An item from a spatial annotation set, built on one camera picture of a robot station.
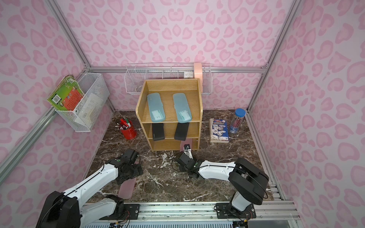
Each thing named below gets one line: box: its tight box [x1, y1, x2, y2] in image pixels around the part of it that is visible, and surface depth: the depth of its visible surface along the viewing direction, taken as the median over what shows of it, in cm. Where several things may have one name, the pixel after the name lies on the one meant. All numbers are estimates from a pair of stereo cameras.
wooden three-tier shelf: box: [135, 78, 203, 152], surface depth 84 cm
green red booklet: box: [47, 74, 86, 111], surface depth 73 cm
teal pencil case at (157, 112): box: [146, 92, 166, 123], surface depth 78 cm
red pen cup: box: [115, 117, 137, 140], surface depth 102 cm
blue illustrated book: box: [209, 117, 230, 143], surface depth 105 cm
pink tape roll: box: [193, 62, 203, 93], surface depth 84 cm
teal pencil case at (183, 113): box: [172, 92, 193, 124], surface depth 77 cm
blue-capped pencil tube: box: [229, 107, 246, 134], surface depth 98 cm
